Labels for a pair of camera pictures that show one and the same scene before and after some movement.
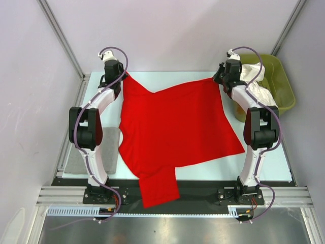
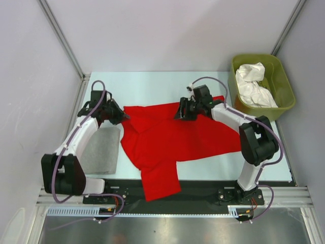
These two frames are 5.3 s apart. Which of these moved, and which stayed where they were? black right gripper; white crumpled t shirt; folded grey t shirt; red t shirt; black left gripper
Moved: black left gripper; black right gripper; red t shirt
Stayed: white crumpled t shirt; folded grey t shirt
